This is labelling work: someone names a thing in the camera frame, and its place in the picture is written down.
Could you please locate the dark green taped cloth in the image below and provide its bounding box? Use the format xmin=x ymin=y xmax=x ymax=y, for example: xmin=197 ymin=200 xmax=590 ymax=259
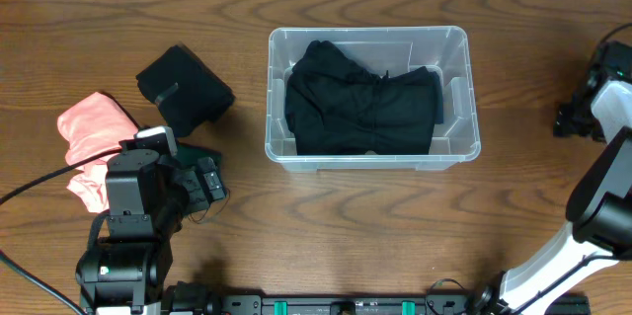
xmin=176 ymin=143 xmax=222 ymax=173

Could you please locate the black cloth with tape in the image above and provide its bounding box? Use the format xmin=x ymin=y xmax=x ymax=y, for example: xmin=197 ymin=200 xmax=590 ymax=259
xmin=136 ymin=44 xmax=235 ymax=138

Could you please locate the pink shirt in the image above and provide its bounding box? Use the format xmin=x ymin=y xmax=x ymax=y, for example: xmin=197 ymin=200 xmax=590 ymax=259
xmin=57 ymin=92 xmax=138 ymax=213

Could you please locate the large black shirt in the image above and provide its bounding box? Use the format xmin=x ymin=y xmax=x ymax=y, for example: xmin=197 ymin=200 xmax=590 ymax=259
xmin=284 ymin=40 xmax=442 ymax=156

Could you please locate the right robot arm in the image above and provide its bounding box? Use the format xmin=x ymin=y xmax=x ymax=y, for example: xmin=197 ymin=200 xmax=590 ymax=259
xmin=465 ymin=36 xmax=631 ymax=315

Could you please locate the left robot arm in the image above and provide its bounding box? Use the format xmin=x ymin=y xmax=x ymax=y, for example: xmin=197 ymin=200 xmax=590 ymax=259
xmin=76 ymin=149 xmax=226 ymax=314

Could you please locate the clear plastic storage container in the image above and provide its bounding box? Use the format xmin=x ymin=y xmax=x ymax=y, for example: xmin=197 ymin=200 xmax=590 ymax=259
xmin=265 ymin=26 xmax=482 ymax=173

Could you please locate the black thin rubber band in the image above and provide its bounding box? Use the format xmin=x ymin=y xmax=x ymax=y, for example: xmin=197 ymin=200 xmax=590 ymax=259
xmin=187 ymin=192 xmax=231 ymax=224

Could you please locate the right black cable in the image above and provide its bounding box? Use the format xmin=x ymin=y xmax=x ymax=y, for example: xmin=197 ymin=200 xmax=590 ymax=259
xmin=597 ymin=21 xmax=632 ymax=47

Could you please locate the black cable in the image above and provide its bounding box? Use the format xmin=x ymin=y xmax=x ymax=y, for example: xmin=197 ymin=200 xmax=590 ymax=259
xmin=0 ymin=149 xmax=122 ymax=315
xmin=597 ymin=21 xmax=632 ymax=47

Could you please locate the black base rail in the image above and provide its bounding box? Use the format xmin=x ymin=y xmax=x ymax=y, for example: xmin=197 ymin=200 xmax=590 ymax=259
xmin=162 ymin=279 xmax=592 ymax=315

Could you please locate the left black cable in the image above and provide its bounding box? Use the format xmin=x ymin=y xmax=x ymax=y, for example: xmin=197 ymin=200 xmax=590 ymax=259
xmin=0 ymin=149 xmax=122 ymax=315

